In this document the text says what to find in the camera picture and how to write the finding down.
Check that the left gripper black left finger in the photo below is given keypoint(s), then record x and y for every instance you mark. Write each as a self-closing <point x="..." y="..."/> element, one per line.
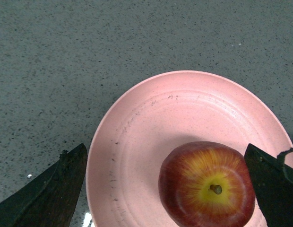
<point x="50" y="199"/>

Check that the red yellow apple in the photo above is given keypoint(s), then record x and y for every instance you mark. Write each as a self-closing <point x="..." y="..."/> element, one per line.
<point x="206" y="184"/>

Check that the pink plate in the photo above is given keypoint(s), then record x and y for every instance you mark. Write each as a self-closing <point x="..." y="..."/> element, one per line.
<point x="151" y="119"/>

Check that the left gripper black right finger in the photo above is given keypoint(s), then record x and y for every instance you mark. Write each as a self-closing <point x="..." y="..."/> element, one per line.
<point x="272" y="181"/>

